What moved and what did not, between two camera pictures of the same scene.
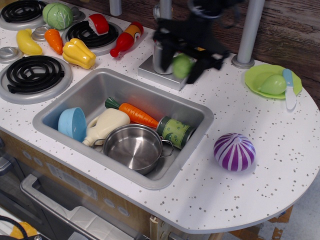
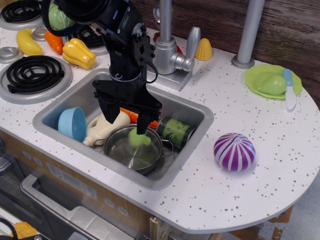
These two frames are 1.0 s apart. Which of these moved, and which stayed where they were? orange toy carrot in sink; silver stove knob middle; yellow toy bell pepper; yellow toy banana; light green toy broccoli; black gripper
Moved: light green toy broccoli; black gripper
Stayed: orange toy carrot in sink; yellow toy banana; silver stove knob middle; yellow toy bell pepper
